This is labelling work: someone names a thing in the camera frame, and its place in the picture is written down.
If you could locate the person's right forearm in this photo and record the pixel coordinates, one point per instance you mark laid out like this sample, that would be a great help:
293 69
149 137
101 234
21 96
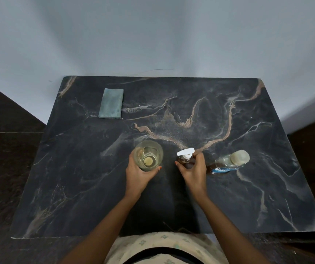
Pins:
231 233

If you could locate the Listerine mouthwash bottle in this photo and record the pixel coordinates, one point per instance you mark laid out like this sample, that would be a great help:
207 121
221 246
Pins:
223 164

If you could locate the person's left hand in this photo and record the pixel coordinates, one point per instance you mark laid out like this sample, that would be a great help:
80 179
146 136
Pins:
138 181

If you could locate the grey-green cloth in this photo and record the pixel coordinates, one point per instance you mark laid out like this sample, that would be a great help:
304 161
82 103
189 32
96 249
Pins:
110 104

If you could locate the translucent bottle cap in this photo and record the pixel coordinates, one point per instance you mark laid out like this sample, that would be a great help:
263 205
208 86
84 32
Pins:
240 157

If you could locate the clear drinking glass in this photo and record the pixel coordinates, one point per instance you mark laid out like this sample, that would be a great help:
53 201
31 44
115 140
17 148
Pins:
148 155

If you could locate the white pump dispenser head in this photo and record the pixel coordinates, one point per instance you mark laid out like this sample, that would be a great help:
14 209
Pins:
185 152

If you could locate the cream patterned clothing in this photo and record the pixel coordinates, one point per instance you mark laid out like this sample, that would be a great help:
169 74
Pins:
152 240

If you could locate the small clear pump bottle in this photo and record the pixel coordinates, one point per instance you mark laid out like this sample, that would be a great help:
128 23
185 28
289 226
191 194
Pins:
187 161

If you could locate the black marble table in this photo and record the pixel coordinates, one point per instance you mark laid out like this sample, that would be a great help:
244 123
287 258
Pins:
77 167

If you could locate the person's right hand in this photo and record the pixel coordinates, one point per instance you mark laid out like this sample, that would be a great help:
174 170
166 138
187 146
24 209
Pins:
194 178

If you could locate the person's left forearm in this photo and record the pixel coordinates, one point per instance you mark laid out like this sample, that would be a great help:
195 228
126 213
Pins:
99 233

